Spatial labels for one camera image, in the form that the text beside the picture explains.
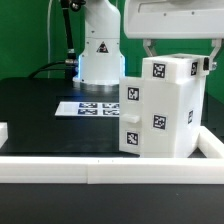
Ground small white box part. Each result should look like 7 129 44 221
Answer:
142 53 209 84

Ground white U-shaped workspace fence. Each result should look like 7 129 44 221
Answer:
0 127 224 184

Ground white cabinet body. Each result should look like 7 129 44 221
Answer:
140 78 205 158

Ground black cable bundle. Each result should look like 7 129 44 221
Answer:
27 0 87 80

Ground flat white marker base plate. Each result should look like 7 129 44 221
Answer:
55 101 119 117

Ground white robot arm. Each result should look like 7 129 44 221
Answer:
70 0 224 89

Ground white cabinet door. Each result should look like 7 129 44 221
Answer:
119 77 143 154

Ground white thin cable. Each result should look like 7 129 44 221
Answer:
46 0 54 80

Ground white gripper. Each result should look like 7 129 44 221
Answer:
124 0 224 71

